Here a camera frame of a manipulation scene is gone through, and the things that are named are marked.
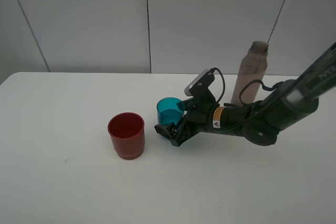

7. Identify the brown translucent plastic bottle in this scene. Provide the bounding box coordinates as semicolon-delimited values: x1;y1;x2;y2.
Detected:
231;41;269;106

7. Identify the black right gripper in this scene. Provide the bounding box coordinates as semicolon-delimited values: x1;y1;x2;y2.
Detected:
154;98;223;147

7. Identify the red plastic cup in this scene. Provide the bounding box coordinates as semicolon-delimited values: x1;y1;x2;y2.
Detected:
107;112;145;160

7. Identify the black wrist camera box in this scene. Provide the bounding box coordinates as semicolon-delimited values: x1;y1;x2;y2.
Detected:
184;69;216;103

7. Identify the blue translucent plastic cup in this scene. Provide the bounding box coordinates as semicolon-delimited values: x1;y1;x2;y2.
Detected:
156;97;185;125

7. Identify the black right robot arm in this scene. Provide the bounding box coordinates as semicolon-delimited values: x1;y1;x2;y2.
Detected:
154;44;335;146

